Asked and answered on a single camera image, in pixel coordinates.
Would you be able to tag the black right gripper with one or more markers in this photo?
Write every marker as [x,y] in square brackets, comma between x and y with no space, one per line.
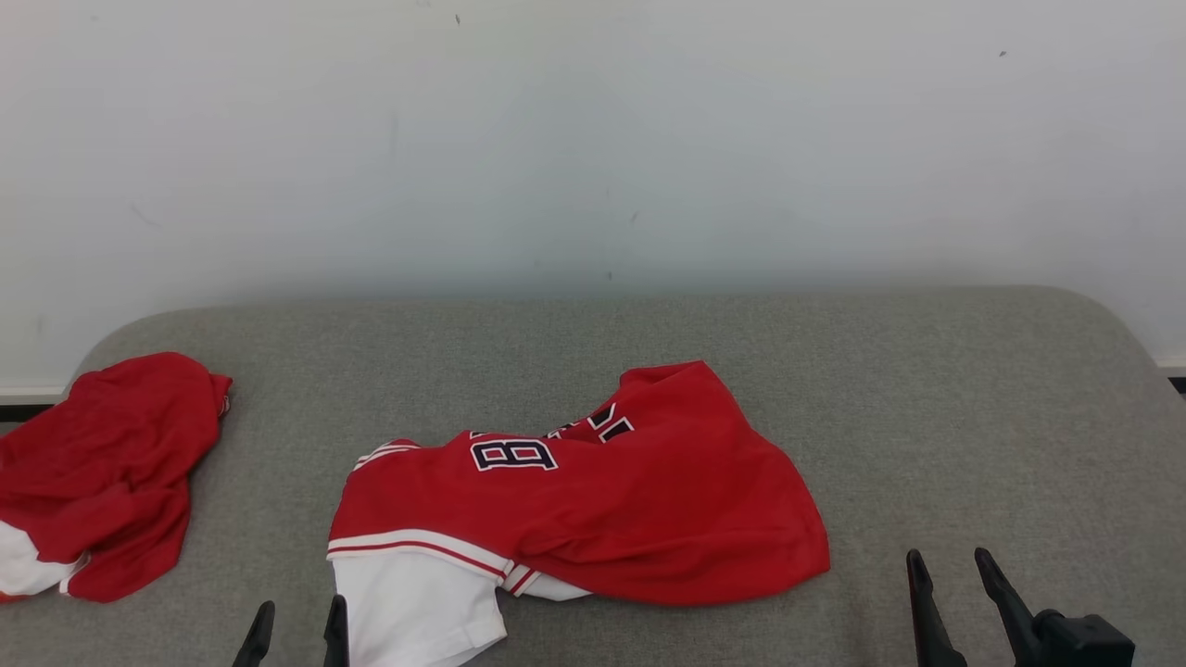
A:
[1084,644]

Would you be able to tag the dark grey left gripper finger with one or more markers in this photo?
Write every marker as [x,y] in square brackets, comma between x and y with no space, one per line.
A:
[336,639]
[257,639]

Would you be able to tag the red shorts with white stripe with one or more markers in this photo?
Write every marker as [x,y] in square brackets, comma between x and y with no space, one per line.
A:
[102,463]

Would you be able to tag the red jersey with number print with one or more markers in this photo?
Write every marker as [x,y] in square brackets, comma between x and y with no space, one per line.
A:
[649,509]

